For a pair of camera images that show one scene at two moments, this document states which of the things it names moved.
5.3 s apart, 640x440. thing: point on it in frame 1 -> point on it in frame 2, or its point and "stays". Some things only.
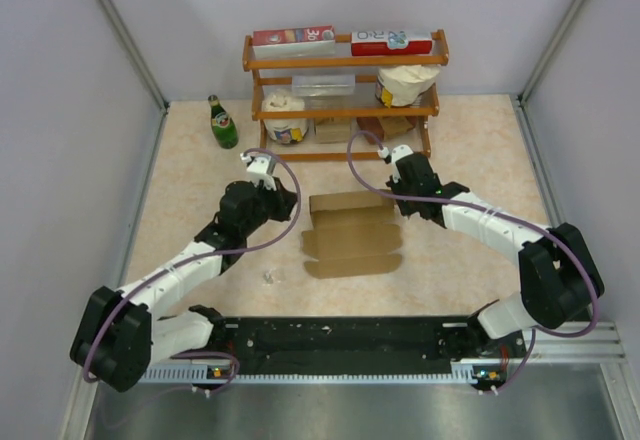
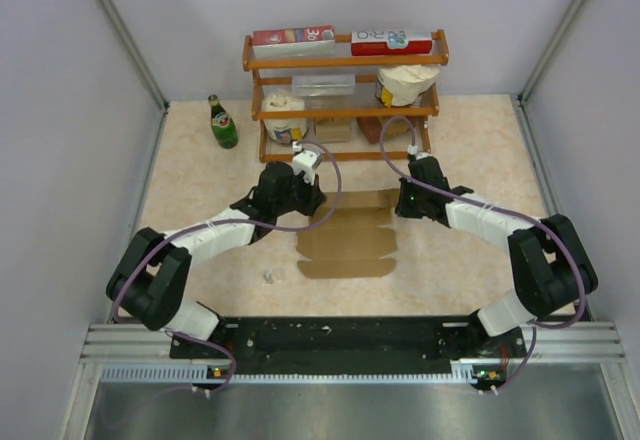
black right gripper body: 399,188 stays
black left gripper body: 269,204 -> 300,196
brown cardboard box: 353,234 stays
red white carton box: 391,43 stays
